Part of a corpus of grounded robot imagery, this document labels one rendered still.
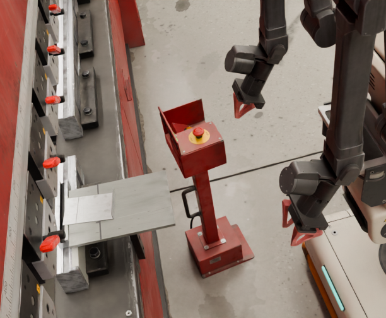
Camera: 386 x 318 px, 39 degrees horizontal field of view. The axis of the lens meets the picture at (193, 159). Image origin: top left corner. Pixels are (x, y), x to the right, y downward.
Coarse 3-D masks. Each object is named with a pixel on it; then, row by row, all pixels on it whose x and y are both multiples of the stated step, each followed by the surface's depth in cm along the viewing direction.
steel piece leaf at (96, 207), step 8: (112, 192) 137; (80, 200) 139; (88, 200) 139; (96, 200) 139; (104, 200) 138; (112, 200) 135; (80, 208) 138; (88, 208) 137; (96, 208) 137; (104, 208) 136; (112, 208) 134; (80, 216) 136; (88, 216) 135; (96, 216) 135; (104, 216) 135; (112, 216) 133
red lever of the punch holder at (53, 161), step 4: (52, 156) 114; (56, 156) 110; (60, 156) 113; (64, 156) 115; (48, 160) 106; (52, 160) 106; (56, 160) 108; (60, 160) 113; (64, 160) 114; (44, 164) 106; (48, 164) 105; (52, 164) 106; (56, 164) 108
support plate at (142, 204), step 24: (72, 192) 142; (96, 192) 141; (120, 192) 140; (144, 192) 139; (168, 192) 138; (120, 216) 134; (144, 216) 133; (168, 216) 132; (72, 240) 131; (96, 240) 130
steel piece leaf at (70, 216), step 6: (72, 198) 140; (78, 198) 140; (66, 204) 139; (72, 204) 139; (66, 210) 138; (72, 210) 137; (66, 216) 136; (72, 216) 136; (66, 222) 135; (72, 222) 135
